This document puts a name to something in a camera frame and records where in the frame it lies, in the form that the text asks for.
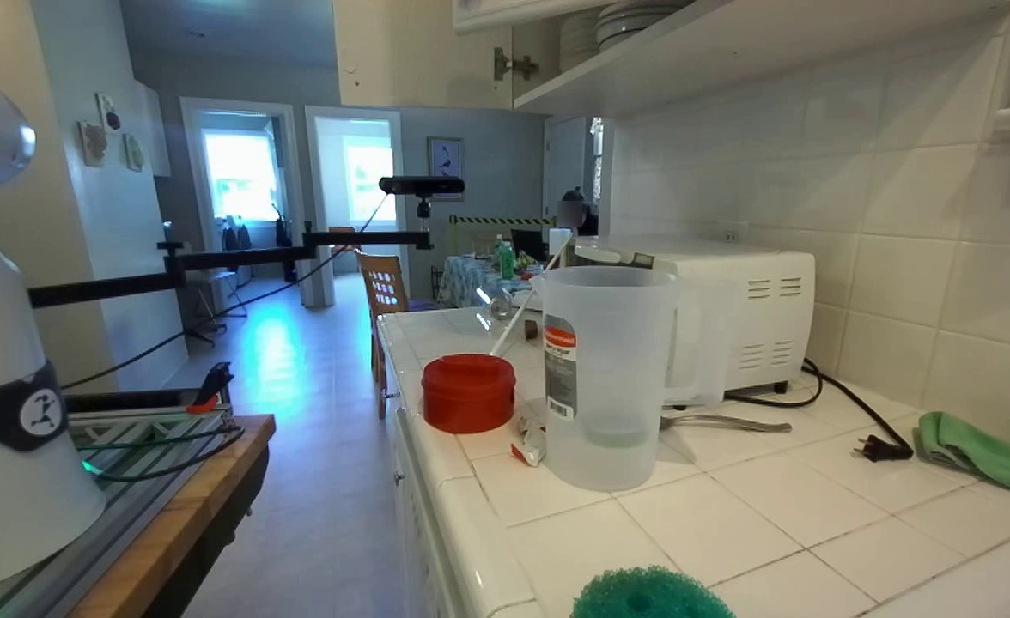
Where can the metal cabinet hinge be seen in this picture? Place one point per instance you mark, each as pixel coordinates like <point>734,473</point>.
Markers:
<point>515,67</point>

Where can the white straw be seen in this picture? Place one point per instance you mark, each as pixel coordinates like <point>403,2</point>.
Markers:
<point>515,313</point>

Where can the white base cabinet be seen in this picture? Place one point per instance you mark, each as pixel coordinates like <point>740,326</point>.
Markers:
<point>409,549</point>

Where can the wooden chair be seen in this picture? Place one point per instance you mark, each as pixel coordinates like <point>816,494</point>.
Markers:
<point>382,286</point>

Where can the green bottle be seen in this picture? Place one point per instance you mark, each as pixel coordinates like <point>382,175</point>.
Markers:
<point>501,259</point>

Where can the black clamp with red tip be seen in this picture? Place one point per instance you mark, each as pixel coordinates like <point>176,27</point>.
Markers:
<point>214,386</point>

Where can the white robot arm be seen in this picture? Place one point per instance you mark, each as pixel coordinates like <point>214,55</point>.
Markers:
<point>1,483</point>

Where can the black stereo camera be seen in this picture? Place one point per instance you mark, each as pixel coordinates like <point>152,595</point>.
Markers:
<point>420,184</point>

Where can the table with patterned cloth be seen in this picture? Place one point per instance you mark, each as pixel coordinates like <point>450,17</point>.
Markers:
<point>473,279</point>

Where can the small wall decoration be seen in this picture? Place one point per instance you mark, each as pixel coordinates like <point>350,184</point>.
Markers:
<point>107,113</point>
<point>133,151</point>
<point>89,143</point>

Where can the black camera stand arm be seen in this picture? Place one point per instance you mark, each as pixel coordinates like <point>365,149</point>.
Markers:
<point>103,286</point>

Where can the white microwave oven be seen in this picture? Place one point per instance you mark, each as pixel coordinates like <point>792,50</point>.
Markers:
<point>762,310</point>

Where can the green microfibre cloth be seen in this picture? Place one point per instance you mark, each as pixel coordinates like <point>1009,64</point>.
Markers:
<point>986,462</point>

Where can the stack of grey plates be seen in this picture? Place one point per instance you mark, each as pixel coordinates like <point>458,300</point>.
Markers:
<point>630,23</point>

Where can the green patterned mat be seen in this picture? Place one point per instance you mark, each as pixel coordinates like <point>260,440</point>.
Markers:
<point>129,430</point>

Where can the white wall cabinet with shelf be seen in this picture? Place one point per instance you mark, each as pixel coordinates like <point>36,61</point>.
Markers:
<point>780,45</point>

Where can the red plastic bowl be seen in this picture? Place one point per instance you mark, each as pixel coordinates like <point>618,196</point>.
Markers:
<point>469,397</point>

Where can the framed wall picture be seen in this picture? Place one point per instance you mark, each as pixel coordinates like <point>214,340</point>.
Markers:
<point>444,157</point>

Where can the translucent white plastic pitcher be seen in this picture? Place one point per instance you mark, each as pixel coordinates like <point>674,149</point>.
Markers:
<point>609,378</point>

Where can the cream cabinet door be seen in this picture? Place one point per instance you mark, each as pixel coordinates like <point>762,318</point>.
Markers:
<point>395,51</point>

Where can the wooden table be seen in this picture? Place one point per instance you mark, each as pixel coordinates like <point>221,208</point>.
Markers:
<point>182,527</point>

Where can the green smiley face sponge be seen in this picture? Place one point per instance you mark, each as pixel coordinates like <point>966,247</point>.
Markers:
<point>648,595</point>

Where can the person with dark hair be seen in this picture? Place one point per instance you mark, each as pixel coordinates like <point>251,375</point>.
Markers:
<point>578,209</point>

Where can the metal kitchen utensil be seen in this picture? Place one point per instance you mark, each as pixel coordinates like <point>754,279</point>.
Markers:
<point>737,423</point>

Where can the small labelled bottle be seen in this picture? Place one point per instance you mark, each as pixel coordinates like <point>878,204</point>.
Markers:
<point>528,440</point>

